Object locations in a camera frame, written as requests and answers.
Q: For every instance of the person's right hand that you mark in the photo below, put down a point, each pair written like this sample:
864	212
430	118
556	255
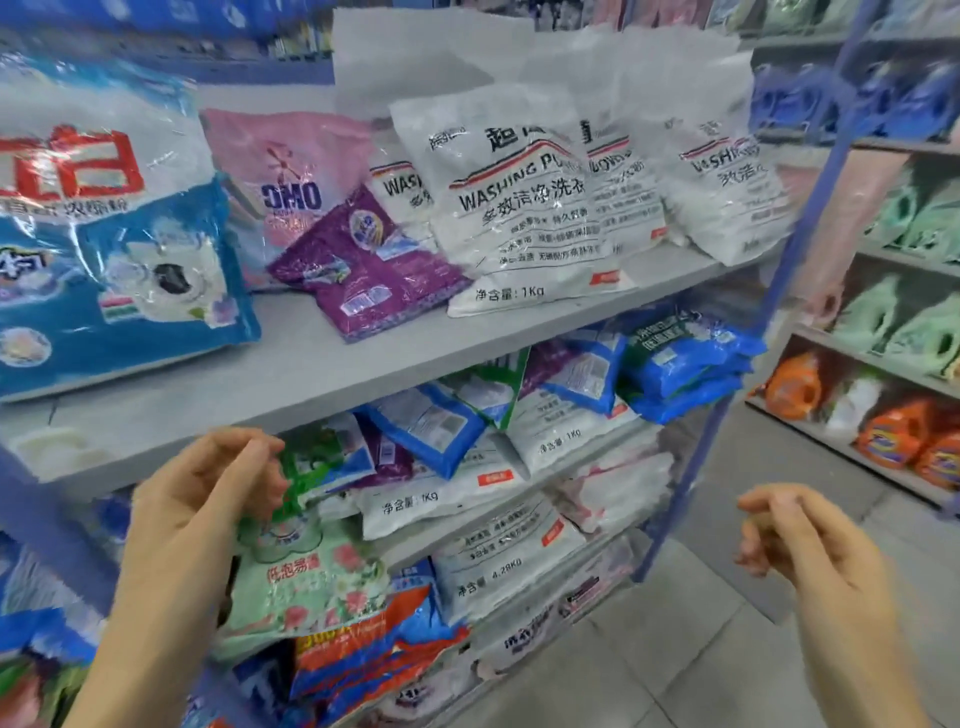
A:
825	547

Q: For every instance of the person's left hand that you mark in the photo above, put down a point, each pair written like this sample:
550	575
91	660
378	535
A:
187	517

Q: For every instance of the panda pale green bag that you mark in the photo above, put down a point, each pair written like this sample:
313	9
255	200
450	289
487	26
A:
307	585

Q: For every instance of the small dark purple detergent bag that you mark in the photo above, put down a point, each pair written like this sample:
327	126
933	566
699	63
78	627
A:
386	454

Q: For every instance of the grey blue-framed shelf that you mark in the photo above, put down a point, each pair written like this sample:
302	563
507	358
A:
337	367

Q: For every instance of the blue white detergent bag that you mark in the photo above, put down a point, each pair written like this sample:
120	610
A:
90	300

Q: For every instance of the green white Ariel bag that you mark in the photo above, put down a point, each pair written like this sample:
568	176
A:
487	390

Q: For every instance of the pink flower-print detergent bag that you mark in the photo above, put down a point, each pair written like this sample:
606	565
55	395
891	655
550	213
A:
277	165

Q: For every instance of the plain white detergent bag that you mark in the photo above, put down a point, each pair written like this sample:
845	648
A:
450	52

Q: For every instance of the person's left forearm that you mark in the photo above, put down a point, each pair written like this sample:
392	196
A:
150	660

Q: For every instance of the person's right forearm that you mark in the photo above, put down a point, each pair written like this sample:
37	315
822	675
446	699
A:
862	667

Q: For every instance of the row of orange bottles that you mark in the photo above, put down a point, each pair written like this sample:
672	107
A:
900	435

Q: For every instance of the row of green bottles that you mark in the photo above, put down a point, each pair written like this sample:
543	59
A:
922	217

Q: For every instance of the row of blue bottles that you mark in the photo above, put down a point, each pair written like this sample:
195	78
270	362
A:
900	101

